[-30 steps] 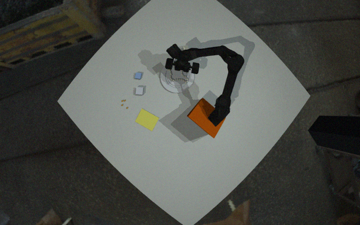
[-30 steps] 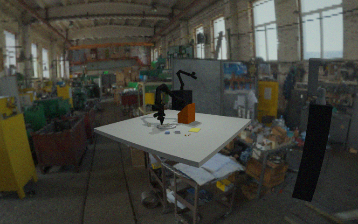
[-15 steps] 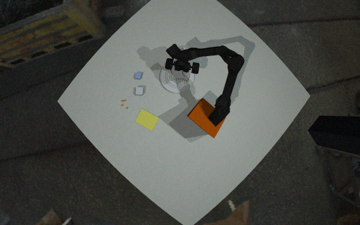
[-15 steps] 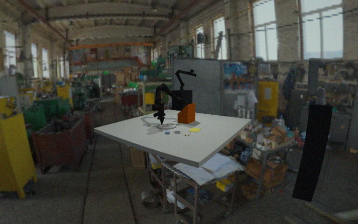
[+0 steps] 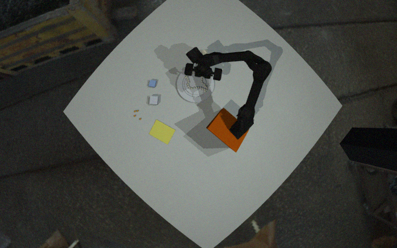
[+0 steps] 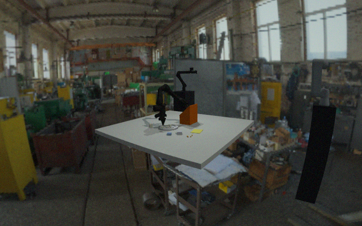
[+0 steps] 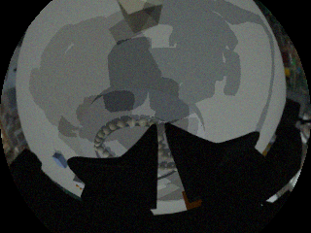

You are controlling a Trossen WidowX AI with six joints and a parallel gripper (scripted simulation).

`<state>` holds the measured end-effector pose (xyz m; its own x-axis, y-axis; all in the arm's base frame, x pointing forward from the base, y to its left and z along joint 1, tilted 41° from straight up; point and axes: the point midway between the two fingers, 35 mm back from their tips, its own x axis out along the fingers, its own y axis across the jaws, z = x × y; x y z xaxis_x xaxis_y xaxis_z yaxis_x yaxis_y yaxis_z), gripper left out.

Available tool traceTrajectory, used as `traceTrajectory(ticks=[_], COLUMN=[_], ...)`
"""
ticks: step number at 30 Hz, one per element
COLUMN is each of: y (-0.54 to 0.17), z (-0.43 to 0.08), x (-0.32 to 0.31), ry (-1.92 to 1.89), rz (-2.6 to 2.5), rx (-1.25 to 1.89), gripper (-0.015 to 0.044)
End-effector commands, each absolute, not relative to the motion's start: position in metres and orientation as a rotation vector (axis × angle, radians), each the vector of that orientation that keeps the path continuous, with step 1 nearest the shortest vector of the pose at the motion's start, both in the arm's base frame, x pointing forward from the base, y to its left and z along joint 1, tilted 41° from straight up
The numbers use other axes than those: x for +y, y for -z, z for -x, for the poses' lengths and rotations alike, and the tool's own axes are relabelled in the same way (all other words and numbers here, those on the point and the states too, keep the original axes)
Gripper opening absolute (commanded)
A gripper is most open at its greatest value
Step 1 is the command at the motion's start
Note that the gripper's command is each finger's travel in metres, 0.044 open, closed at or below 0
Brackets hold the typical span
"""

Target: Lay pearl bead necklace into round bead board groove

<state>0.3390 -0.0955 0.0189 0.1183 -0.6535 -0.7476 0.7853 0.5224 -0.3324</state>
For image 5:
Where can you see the small blue block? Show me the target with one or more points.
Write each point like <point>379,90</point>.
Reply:
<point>152,83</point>

